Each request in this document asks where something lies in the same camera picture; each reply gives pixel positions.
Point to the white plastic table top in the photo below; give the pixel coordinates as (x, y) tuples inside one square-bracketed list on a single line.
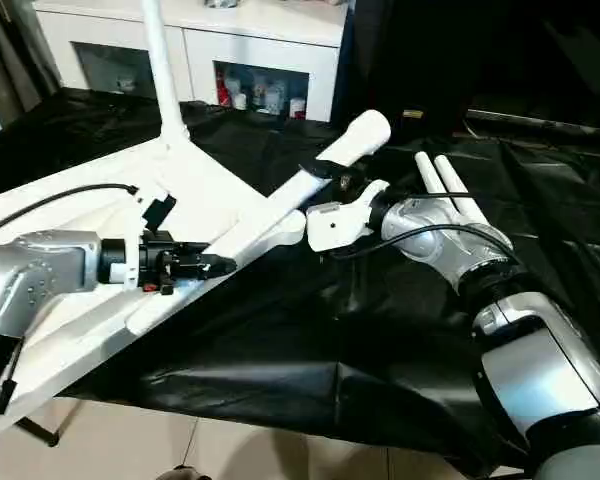
[(120, 250)]

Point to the white plastic table leg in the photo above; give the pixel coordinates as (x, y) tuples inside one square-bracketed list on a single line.
[(455, 185), (280, 205), (163, 65), (428, 175)]

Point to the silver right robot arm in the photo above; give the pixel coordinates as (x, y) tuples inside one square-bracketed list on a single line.
[(510, 310)]

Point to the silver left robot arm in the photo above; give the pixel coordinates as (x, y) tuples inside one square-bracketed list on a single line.
[(35, 290)]

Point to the small yellow tag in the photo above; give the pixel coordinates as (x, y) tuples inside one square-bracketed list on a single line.
[(412, 114)]

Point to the black work mat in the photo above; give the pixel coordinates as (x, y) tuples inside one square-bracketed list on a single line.
[(330, 340)]

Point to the white sideboard with glass doors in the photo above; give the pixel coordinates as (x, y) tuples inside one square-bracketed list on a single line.
[(200, 45)]

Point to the clear glass ornament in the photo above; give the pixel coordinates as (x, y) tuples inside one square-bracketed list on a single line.
[(220, 2)]

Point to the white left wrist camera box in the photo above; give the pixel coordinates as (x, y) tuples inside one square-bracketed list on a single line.
[(145, 230)]

